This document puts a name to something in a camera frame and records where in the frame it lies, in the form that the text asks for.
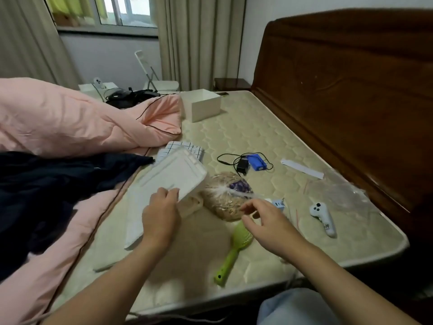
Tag person's left hand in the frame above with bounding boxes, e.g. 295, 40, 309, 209
142, 187, 182, 248

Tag person's right hand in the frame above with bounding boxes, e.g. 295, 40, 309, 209
240, 198, 306, 262

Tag person's right forearm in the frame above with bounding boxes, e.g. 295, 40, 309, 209
280, 241, 421, 325

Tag person's left forearm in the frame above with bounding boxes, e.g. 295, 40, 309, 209
42, 241, 172, 325

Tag green hairbrush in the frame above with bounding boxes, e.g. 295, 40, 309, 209
214, 221, 255, 287

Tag clear bag of straw filling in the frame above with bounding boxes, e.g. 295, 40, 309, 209
202, 171, 255, 222

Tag white grid-patterned cloth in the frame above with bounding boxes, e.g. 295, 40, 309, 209
156, 141, 204, 163

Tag blue battery pack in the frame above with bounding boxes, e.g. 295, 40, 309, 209
246, 153, 268, 172

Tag white handheld controller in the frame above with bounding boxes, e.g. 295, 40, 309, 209
309, 202, 337, 238

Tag beige quilted mattress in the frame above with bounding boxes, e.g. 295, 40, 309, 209
51, 90, 410, 317

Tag white paper strip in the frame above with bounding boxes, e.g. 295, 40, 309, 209
280, 158, 325, 180

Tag white open square box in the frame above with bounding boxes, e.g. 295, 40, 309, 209
180, 88, 222, 123

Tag person's light blue shorts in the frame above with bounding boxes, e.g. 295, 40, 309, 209
256, 288, 342, 325

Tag clear plastic bag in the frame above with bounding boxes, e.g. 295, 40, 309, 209
306, 177, 371, 217

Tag black bag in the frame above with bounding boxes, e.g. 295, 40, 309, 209
106, 87, 161, 109

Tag white folding chair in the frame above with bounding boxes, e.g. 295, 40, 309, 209
134, 50, 180, 93

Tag dark navy garment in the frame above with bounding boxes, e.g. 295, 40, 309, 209
0, 151, 155, 283

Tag brown wooden nightstand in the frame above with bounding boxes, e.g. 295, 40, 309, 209
214, 78, 252, 93

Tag pink quilt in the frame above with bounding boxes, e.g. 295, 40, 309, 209
0, 77, 184, 325

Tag white side table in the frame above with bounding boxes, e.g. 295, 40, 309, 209
78, 82, 119, 102

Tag beige curtain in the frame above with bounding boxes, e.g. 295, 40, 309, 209
150, 0, 247, 92
0, 0, 82, 91

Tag brown wooden headboard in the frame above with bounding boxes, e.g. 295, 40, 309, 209
251, 8, 433, 247

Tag black charger with cable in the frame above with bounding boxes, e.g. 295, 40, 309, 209
217, 152, 274, 176

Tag window with white frame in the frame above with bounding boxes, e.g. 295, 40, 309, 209
44, 0, 159, 37

